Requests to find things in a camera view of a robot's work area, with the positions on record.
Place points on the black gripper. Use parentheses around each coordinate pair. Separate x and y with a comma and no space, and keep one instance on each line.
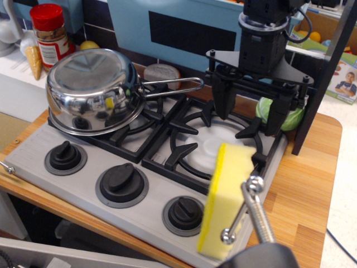
(259,67)

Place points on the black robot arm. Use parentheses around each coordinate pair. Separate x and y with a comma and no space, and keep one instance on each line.
(272,14)

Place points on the yellow sponge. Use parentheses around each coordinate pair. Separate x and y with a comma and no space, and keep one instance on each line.
(233,166)

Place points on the stainless steel pot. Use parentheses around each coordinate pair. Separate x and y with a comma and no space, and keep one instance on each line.
(97,91)

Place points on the green toy cabbage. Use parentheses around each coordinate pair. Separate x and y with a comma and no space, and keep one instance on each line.
(292,121)

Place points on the right black burner grate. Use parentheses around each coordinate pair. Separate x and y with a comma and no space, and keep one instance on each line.
(186,150)

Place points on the black burner grate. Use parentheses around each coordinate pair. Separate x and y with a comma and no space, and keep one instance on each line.
(117,122)
(186,150)

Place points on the cardboard toy box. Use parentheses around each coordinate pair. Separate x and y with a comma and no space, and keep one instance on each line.
(342,85)

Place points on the toy bread slice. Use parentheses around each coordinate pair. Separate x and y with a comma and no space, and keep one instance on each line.
(158,72)

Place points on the light blue toy oven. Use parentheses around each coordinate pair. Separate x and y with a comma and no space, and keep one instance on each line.
(179,32)

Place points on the left black burner grate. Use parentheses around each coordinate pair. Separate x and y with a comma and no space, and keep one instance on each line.
(117,122)

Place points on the grey toy stove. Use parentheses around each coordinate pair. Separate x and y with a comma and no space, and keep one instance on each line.
(151,178)

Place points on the right black stove knob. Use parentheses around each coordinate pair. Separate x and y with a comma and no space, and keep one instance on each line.
(183,215)

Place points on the black stove knob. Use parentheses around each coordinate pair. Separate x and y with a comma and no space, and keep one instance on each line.
(183,215)
(122,186)
(65,159)

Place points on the middle black stove knob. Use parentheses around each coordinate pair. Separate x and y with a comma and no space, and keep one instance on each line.
(122,186)

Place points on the metal clamp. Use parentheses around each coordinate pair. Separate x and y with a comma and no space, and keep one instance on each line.
(268,253)

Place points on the yellow toy lemon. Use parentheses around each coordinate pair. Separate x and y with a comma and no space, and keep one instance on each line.
(88,45)

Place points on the left black stove knob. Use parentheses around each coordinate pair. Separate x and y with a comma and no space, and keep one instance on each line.
(65,159)

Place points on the red lid spice jar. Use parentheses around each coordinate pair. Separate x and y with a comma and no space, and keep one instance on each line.
(49,28)

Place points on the toy ice cream cone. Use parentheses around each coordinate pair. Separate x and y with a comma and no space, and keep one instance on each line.
(30,49)

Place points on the grey toy faucet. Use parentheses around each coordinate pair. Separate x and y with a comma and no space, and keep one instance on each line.
(11,30)

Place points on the small metal screw knob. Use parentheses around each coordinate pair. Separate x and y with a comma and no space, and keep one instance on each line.
(9,169)

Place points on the black vertical post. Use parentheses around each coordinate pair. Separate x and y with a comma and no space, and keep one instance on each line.
(331,59)

